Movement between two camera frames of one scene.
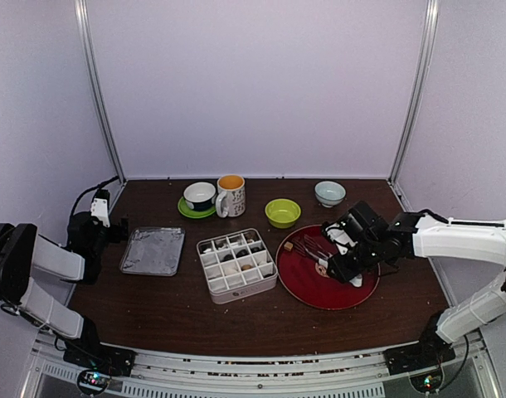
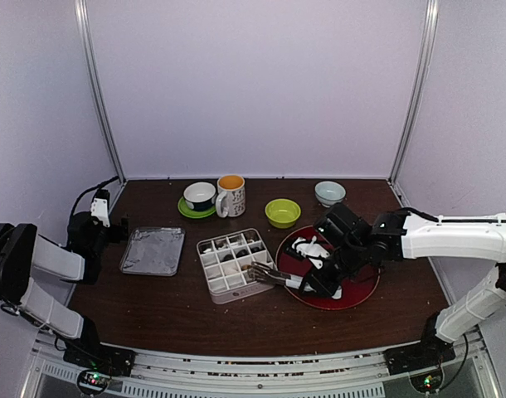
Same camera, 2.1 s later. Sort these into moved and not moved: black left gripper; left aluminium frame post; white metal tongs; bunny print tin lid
Moved: white metal tongs
Not moved: black left gripper; bunny print tin lid; left aluminium frame post
